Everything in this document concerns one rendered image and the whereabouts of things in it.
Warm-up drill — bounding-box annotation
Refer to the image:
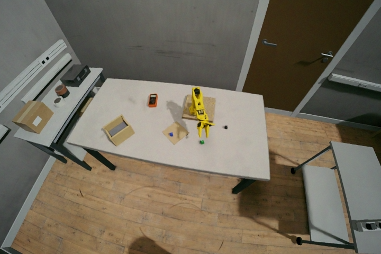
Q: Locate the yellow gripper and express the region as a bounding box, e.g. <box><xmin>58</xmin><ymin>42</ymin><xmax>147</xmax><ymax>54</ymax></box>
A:
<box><xmin>197</xmin><ymin>121</ymin><xmax>215</xmax><ymax>138</ymax></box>

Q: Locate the orange pocket multimeter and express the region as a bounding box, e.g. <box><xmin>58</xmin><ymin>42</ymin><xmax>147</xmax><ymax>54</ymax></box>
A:
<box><xmin>148</xmin><ymin>94</ymin><xmax>158</xmax><ymax>107</ymax></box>

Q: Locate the tan open wooden crate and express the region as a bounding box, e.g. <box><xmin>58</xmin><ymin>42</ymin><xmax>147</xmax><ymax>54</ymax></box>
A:
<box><xmin>103</xmin><ymin>118</ymin><xmax>135</xmax><ymax>146</ymax></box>

